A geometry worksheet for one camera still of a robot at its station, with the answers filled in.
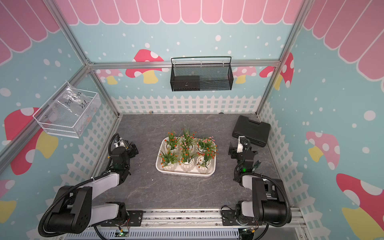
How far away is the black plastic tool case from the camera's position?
103cm

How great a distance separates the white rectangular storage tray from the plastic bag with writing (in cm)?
46

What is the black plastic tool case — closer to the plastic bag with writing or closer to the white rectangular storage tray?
the white rectangular storage tray

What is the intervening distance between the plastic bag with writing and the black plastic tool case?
3.02 ft

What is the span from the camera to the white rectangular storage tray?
0.85 meters

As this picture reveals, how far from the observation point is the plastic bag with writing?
710 millimetres
